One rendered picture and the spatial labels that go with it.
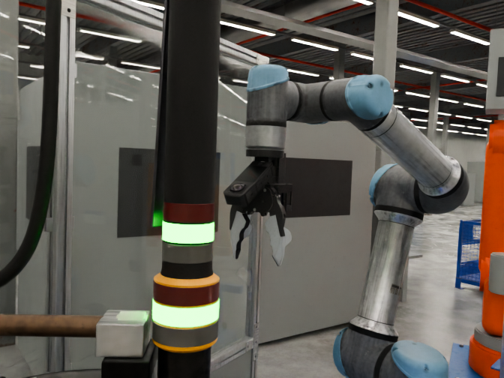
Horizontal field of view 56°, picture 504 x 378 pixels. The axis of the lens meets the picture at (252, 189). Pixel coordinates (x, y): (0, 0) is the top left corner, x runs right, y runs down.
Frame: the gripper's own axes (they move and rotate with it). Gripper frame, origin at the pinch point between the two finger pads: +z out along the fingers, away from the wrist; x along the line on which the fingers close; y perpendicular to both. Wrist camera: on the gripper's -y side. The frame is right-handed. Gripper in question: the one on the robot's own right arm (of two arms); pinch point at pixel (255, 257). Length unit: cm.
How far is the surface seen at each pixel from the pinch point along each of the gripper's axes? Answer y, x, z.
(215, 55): -50, -27, -24
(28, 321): -57, -17, -7
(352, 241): 393, 119, 58
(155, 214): -51, -22, -14
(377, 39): 613, 174, -205
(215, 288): -50, -27, -9
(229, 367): 61, 45, 54
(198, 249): -51, -27, -12
